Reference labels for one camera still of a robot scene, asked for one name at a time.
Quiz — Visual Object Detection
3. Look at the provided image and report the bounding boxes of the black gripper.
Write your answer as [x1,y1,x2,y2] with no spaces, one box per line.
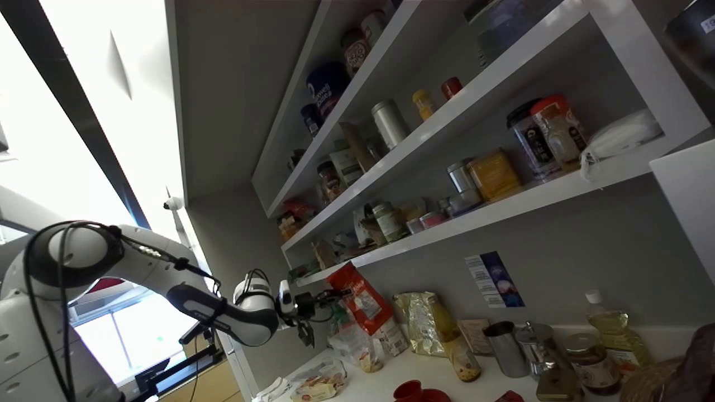
[278,280,318,347]

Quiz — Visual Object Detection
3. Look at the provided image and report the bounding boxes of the orange snack packet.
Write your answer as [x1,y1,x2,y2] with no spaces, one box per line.
[327,264,393,334]

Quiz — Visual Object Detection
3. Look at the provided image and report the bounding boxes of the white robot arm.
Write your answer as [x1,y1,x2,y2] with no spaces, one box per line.
[0,221,314,402]

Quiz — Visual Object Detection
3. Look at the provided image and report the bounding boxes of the gold foil packet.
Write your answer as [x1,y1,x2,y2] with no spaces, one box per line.
[393,291,457,358]

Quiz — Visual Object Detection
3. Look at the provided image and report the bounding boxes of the yellow packet on shelf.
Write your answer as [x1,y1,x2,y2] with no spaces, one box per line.
[466,151,521,200]

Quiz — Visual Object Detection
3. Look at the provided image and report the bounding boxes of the red funnel plate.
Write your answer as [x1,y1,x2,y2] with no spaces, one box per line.
[393,379,451,402]

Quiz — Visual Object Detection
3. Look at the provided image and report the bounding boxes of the silver tin can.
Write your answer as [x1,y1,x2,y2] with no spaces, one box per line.
[447,162,481,216]

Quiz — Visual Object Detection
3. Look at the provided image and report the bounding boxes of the grey metal cup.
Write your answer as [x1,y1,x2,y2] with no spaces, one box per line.
[485,322,529,378]

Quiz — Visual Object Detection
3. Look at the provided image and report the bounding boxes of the white wall shelf unit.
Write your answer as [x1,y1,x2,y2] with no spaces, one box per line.
[253,0,712,280]

